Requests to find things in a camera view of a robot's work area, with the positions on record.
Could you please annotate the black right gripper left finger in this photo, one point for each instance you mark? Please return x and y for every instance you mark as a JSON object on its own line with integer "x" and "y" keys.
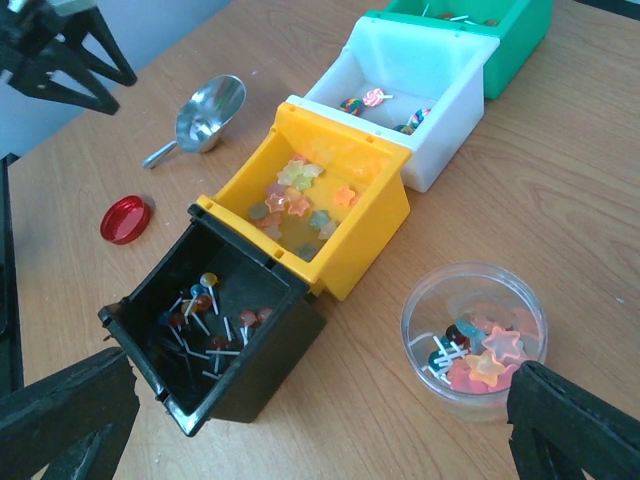
{"x": 74, "y": 424}

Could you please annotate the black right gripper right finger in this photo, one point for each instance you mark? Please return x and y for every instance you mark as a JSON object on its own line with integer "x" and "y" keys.
{"x": 561, "y": 431}

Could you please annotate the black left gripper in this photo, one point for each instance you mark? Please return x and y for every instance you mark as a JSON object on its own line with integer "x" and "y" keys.
{"x": 62, "y": 71}

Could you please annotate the silver metal scoop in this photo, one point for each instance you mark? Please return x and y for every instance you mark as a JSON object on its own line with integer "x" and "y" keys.
{"x": 202, "y": 119}

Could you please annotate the clear plastic jar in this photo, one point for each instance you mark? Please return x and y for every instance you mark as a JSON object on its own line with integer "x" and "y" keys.
{"x": 466, "y": 328}

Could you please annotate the red jar lid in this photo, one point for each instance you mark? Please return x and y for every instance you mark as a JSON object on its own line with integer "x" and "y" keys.
{"x": 125, "y": 220}

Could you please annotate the black candy bin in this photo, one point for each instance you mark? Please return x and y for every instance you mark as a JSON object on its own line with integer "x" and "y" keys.
{"x": 215, "y": 327}

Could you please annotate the yellow candy bin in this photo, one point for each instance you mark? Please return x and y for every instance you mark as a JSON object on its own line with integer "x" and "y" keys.
{"x": 318, "y": 197}

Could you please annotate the white candy bin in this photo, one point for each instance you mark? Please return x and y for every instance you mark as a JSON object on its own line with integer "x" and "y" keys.
{"x": 419, "y": 87}

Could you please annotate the green candy bin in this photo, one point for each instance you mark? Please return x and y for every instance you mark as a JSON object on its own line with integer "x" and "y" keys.
{"x": 520, "y": 26}

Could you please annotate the black enclosure frame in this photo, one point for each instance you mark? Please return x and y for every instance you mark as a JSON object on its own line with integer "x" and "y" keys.
{"x": 11, "y": 356}

